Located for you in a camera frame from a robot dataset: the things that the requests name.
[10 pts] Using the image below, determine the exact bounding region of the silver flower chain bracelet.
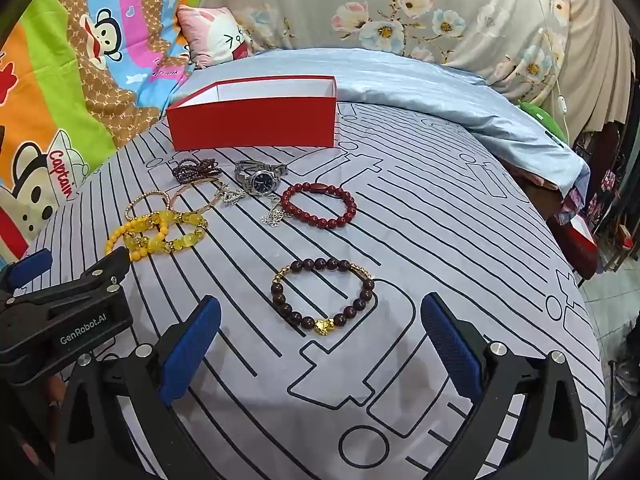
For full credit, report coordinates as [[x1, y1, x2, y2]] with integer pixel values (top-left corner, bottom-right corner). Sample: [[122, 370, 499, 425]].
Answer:
[[260, 195, 297, 229]]

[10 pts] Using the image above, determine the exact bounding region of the light blue quilt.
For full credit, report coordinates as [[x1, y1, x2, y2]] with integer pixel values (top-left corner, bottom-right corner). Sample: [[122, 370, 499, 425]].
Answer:
[[184, 47, 592, 197]]

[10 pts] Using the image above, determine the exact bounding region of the red bead bracelet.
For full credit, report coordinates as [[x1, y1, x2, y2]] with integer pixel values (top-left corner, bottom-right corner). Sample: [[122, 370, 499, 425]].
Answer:
[[281, 182, 358, 231]]

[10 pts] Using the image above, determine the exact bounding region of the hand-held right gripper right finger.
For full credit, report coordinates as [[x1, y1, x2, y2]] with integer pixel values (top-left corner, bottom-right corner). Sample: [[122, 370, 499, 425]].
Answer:
[[420, 292, 591, 480]]

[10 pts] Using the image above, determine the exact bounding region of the dark bead bracelet gold charm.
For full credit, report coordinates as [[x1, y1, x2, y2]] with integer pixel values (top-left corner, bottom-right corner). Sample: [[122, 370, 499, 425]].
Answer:
[[271, 257, 376, 337]]

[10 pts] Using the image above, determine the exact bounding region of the green plush toy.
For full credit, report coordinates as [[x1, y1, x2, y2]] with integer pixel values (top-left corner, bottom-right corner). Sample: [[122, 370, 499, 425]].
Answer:
[[517, 101, 569, 147]]

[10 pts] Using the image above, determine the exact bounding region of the white cable with switch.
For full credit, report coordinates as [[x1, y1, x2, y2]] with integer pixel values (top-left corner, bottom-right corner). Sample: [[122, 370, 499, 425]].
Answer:
[[524, 0, 571, 142]]

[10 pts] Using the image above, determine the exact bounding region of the thin gold bead bracelet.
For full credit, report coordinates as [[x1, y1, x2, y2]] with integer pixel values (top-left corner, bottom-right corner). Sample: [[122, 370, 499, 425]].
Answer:
[[124, 191, 169, 221]]

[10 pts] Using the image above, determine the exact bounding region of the silver wrist watch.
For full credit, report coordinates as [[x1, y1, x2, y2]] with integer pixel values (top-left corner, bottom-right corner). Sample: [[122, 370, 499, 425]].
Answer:
[[235, 160, 290, 196]]

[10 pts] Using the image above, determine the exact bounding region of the grey striped bed sheet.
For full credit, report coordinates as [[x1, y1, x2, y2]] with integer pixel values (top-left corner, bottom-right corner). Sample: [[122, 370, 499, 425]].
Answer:
[[14, 100, 602, 480]]

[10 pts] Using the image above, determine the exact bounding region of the beige curtain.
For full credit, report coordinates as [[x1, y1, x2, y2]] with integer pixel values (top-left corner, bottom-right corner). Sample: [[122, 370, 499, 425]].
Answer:
[[554, 0, 637, 133]]

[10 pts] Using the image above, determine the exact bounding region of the large yellow bead bracelet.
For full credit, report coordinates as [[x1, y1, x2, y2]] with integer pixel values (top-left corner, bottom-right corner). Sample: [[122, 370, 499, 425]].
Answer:
[[126, 214, 175, 262], [159, 211, 209, 256]]

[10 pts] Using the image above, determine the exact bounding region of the grey floral blanket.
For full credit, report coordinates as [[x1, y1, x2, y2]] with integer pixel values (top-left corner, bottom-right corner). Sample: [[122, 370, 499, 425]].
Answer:
[[200, 0, 572, 107]]

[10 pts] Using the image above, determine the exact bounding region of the silver toggle chain bracelet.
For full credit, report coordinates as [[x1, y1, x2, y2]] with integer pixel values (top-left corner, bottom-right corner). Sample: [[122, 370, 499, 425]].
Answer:
[[219, 184, 247, 207]]

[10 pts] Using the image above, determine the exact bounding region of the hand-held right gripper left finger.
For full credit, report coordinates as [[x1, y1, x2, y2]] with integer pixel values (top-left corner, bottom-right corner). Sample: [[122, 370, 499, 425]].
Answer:
[[52, 295, 223, 480]]

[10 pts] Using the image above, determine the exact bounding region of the colourful cartoon monkey blanket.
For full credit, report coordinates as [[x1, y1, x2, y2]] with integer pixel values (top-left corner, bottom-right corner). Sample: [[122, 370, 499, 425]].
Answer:
[[0, 0, 211, 273]]

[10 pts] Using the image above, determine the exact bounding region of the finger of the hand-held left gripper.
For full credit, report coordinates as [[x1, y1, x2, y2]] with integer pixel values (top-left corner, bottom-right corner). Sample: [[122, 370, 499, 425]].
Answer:
[[7, 248, 54, 289], [5, 246, 132, 320]]

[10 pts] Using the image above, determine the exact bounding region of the gold bangle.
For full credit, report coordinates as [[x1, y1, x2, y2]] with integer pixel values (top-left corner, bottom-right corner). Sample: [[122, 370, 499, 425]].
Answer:
[[171, 178, 224, 214]]

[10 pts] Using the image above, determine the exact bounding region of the pink cartoon pillow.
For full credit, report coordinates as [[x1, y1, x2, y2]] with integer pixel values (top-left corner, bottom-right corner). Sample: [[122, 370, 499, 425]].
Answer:
[[177, 4, 254, 69]]

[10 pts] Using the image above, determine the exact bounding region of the red cardboard box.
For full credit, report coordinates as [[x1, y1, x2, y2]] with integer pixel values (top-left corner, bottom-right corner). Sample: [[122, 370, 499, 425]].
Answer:
[[166, 74, 340, 152]]

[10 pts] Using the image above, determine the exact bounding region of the purple braided bracelet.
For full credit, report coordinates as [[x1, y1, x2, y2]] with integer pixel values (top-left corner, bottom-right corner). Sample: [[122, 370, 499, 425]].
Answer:
[[172, 158, 222, 185]]

